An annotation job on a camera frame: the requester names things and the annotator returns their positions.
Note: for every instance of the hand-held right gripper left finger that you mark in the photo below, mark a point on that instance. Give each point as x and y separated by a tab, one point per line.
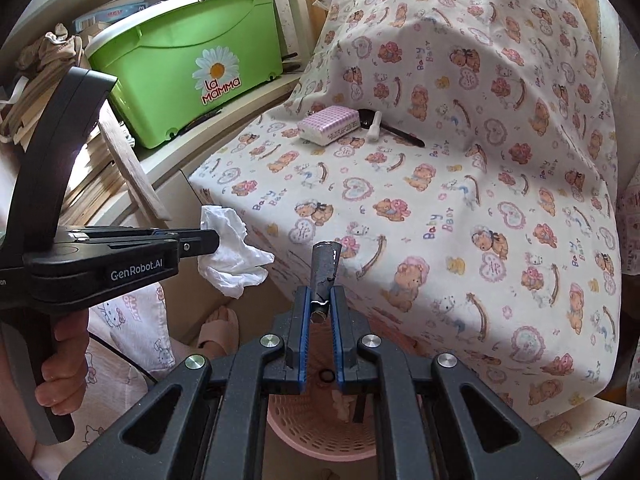
299	340

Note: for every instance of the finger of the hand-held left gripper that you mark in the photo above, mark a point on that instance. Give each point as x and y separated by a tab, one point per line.
150	234
200	246

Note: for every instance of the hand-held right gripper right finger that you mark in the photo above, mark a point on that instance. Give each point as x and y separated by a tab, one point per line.
341	340

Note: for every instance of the pink plastic basket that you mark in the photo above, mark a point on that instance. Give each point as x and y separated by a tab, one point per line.
320	440

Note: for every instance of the person's left hand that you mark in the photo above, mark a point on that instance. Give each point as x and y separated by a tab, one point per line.
62	360

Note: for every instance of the printed pink pajama pants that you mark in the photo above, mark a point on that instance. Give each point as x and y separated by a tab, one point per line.
125	320

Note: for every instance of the leaning wooden board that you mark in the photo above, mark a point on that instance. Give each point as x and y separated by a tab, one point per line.
132	165

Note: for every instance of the stack of wooden slats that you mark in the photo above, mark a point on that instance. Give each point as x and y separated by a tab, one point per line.
95	180

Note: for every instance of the person's foot in slipper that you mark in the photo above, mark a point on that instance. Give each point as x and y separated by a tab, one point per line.
220	330

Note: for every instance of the white ledge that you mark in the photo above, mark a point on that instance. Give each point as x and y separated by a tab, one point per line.
210	145

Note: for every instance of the pink checked box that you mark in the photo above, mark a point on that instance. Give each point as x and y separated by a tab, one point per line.
325	120

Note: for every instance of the green plastic bin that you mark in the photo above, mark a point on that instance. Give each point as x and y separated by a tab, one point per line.
165	55

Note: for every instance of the bear print sheet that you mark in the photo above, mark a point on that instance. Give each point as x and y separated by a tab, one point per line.
450	185

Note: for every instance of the beige crumpled cloth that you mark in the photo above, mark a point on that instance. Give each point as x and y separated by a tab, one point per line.
50	50

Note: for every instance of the small white tube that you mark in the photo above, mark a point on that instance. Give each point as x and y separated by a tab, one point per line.
375	125

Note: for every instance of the blue-covered book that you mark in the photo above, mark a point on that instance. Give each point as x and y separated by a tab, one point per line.
110	14

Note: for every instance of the pink printed cloth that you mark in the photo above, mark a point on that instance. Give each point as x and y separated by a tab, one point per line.
629	220

